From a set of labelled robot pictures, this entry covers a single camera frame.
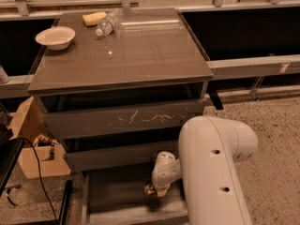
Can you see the yellow sponge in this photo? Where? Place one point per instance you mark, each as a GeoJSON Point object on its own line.
{"type": "Point", "coordinates": [93, 18]}

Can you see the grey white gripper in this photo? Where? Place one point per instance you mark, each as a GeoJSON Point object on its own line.
{"type": "Point", "coordinates": [159, 181]}

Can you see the grey drawer cabinet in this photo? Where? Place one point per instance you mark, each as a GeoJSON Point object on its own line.
{"type": "Point", "coordinates": [150, 58]}

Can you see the middle grey drawer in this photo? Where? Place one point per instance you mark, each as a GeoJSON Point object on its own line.
{"type": "Point", "coordinates": [118, 156]}

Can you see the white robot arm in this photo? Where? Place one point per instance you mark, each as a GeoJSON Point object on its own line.
{"type": "Point", "coordinates": [208, 148]}

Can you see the top grey drawer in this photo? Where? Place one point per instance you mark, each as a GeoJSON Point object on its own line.
{"type": "Point", "coordinates": [114, 120]}

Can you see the white bowl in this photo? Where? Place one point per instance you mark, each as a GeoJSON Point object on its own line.
{"type": "Point", "coordinates": [56, 38]}

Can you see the clear plastic water bottle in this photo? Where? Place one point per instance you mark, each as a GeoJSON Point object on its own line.
{"type": "Point", "coordinates": [108, 24]}

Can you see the black floor stand bar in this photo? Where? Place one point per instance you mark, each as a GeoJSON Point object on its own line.
{"type": "Point", "coordinates": [65, 202]}

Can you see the black equipment at left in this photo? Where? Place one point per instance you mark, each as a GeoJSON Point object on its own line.
{"type": "Point", "coordinates": [10, 150]}

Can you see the grey drawer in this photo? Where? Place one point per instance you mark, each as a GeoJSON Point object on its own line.
{"type": "Point", "coordinates": [118, 156]}
{"type": "Point", "coordinates": [115, 196]}
{"type": "Point", "coordinates": [114, 120]}

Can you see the cardboard box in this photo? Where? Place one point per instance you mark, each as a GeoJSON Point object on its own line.
{"type": "Point", "coordinates": [47, 156]}

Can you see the bottom grey drawer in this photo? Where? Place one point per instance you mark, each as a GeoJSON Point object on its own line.
{"type": "Point", "coordinates": [115, 196]}

